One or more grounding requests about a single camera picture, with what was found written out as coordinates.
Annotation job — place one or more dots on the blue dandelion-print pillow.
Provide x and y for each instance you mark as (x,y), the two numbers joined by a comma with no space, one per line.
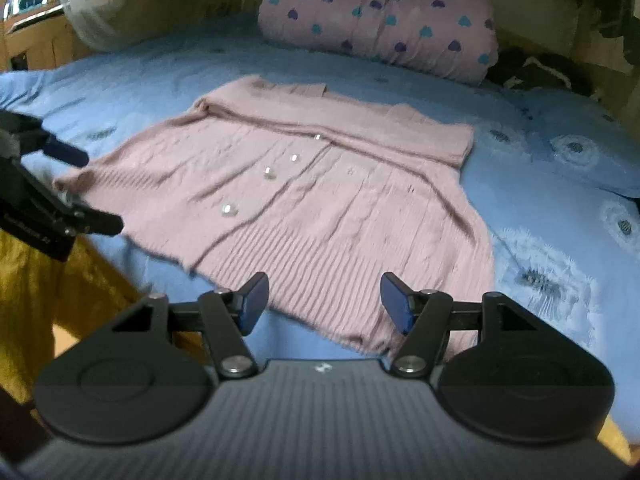
(585,145)

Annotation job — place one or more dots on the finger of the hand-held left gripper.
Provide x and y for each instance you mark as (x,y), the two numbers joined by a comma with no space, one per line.
(100,222)
(67,152)

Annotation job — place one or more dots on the blue dandelion-print bed sheet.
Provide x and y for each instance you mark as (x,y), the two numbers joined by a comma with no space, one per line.
(150,85)

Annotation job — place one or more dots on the dark clothes pile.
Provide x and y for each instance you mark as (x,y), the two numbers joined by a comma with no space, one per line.
(545,72)

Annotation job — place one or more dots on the pink knit cardigan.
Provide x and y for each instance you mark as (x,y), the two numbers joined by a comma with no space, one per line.
(325,210)

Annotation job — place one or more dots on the hanging dark clothes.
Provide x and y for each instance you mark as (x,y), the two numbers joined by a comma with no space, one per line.
(617,15)

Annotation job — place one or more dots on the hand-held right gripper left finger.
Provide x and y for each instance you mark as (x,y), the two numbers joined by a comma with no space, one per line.
(255,301)

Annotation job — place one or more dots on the pink heart-print rolled quilt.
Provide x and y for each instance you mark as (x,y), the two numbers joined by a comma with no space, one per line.
(390,15)

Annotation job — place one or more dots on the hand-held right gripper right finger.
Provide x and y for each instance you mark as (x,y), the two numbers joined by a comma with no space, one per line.
(395,306)

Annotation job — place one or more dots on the white sheer mosquito net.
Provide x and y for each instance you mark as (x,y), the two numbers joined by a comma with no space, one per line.
(95,5)

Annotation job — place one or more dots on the yellow fleece cloth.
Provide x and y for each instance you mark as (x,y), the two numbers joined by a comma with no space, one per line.
(30,310)
(615,440)

